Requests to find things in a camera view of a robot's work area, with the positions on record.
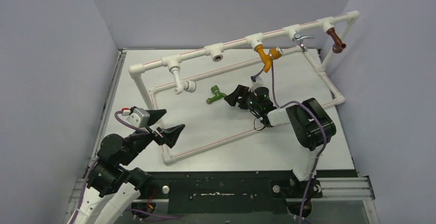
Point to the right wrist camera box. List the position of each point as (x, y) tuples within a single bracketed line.
[(256, 83)]

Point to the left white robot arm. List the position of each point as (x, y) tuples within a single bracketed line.
[(109, 188)]

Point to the orange plastic faucet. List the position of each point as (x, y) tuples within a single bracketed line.
[(268, 58)]

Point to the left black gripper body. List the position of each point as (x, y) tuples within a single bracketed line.
[(138, 142)]

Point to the chrome metal faucet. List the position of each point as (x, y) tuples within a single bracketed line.
[(299, 40)]

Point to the green plastic faucet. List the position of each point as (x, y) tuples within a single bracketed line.
[(217, 95)]

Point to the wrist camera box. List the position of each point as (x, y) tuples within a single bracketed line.
[(135, 116), (256, 83)]

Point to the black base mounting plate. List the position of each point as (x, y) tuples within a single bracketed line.
[(227, 192)]

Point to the brown plastic faucet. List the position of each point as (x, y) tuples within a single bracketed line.
[(338, 45)]

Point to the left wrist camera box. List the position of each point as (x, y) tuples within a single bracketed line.
[(135, 116)]

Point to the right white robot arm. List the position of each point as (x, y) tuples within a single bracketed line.
[(312, 127)]

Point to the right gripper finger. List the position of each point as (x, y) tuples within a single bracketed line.
[(234, 99), (243, 90)]

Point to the white PVC pipe frame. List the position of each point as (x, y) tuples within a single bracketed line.
[(342, 24)]

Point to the white plastic faucet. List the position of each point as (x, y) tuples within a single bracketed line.
[(182, 85)]

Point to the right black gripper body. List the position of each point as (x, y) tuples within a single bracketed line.
[(245, 99)]

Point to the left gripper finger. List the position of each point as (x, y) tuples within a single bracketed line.
[(171, 135), (155, 115)]

